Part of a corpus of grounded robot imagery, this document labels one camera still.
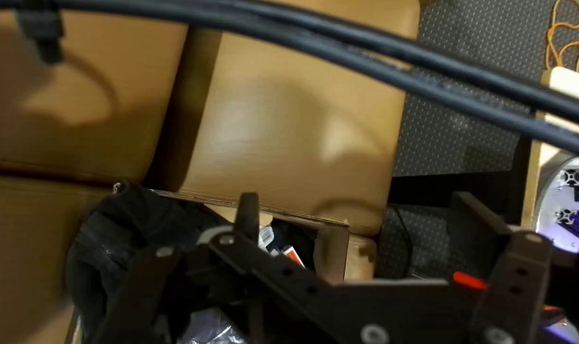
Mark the black cloth in box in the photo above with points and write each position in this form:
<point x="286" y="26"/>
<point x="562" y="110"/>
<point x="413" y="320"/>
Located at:
<point x="114" y="234"/>

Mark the white cardboard box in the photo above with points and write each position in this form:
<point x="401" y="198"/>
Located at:
<point x="319" y="247"/>

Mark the tan leather sofa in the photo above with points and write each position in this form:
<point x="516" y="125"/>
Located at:
<point x="183" y="110"/>

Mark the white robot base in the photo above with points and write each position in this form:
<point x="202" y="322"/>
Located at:
<point x="556" y="209"/>

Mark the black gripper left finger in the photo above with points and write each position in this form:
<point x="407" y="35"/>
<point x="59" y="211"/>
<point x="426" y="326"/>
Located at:
<point x="267" y="299"/>

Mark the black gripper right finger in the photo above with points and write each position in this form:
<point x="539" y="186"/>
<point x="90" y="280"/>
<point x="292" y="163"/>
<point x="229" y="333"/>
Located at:
<point x="520" y="272"/>

